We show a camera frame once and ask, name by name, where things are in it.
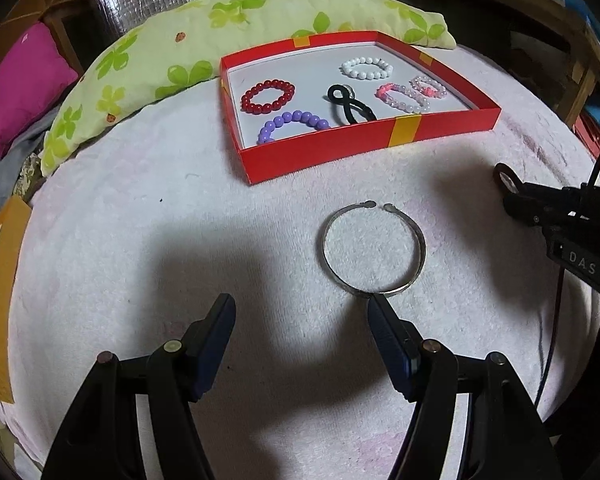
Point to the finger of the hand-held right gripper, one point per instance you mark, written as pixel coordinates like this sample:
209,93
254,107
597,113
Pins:
525,205

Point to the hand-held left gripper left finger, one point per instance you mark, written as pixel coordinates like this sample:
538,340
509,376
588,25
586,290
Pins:
215,345

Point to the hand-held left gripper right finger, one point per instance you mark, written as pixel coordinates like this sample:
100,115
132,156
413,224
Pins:
392,355

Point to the silver bangle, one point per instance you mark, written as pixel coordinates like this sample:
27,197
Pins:
380,291

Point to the red shallow box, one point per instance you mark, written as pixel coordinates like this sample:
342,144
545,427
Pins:
330,155

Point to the white fleece blanket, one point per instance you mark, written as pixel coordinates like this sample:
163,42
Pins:
180,240

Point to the wooden bench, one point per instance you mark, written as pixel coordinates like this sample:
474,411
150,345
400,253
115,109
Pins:
520,15

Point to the grey blanket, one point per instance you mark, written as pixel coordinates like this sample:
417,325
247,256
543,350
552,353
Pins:
5,175

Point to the green floral pillow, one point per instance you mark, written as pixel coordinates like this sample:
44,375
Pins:
190,35

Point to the magenta pillow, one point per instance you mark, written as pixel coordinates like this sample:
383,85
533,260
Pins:
25,85

